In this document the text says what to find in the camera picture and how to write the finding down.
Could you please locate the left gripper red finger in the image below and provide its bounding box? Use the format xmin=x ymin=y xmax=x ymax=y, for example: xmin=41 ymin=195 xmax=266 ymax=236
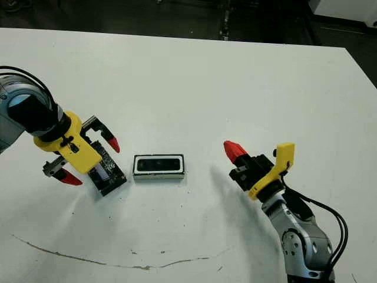
xmin=54 ymin=164 xmax=84 ymax=186
xmin=83 ymin=120 xmax=121 ymax=154

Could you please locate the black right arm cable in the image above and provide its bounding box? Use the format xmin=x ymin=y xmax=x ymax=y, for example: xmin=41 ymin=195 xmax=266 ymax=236
xmin=294 ymin=194 xmax=350 ymax=283

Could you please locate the black camera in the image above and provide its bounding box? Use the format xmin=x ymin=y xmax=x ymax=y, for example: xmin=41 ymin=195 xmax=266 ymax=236
xmin=137 ymin=158 xmax=181 ymax=173

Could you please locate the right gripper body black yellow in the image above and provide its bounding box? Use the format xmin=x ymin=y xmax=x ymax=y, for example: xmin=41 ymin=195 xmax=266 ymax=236
xmin=229 ymin=143 xmax=296 ymax=204

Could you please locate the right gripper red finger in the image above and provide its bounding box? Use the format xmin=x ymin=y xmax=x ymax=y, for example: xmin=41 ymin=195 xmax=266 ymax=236
xmin=223 ymin=140 xmax=254 ymax=167

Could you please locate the white cabinet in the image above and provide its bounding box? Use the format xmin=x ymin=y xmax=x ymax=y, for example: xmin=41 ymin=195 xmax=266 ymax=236
xmin=313 ymin=0 xmax=377 ymax=29

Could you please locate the black box lid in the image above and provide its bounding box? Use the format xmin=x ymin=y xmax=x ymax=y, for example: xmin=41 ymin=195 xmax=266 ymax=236
xmin=88 ymin=140 xmax=128 ymax=197

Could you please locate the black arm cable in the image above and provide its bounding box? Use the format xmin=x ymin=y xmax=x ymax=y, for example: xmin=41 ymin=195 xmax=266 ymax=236
xmin=0 ymin=66 xmax=54 ymax=113
xmin=294 ymin=194 xmax=350 ymax=283

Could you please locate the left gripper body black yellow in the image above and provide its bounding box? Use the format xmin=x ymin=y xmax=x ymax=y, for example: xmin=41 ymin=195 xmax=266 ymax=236
xmin=33 ymin=111 xmax=104 ymax=177

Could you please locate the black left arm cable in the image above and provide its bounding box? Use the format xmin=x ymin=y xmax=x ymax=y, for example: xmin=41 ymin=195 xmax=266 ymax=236
xmin=0 ymin=66 xmax=54 ymax=113

